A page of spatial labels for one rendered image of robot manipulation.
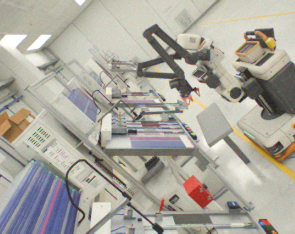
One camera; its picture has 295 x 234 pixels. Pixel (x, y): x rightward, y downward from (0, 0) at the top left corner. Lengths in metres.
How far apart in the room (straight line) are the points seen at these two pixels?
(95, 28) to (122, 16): 1.02
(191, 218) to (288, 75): 1.47
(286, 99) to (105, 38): 8.14
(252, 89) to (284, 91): 0.25
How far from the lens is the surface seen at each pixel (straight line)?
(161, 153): 2.03
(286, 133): 2.48
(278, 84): 2.35
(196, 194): 1.73
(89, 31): 9.93
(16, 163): 1.24
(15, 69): 5.47
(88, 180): 2.09
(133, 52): 9.94
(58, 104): 2.01
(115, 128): 2.25
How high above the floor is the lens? 1.76
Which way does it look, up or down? 17 degrees down
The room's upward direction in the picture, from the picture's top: 45 degrees counter-clockwise
